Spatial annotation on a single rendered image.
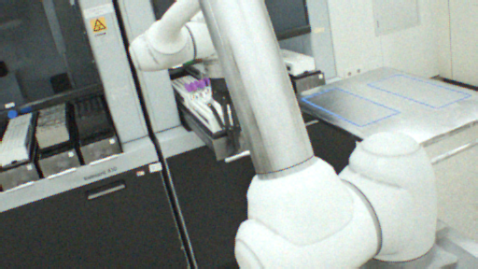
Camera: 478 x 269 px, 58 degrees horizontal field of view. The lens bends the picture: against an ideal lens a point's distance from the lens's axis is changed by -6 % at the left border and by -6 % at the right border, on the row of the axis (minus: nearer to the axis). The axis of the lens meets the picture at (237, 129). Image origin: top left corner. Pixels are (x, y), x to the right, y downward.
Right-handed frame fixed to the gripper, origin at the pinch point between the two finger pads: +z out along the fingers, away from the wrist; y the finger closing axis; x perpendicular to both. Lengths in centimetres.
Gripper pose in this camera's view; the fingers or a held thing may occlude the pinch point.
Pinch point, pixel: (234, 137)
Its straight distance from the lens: 139.1
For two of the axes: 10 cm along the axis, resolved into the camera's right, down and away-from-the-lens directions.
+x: 3.5, 2.8, -8.9
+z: 1.9, 9.1, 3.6
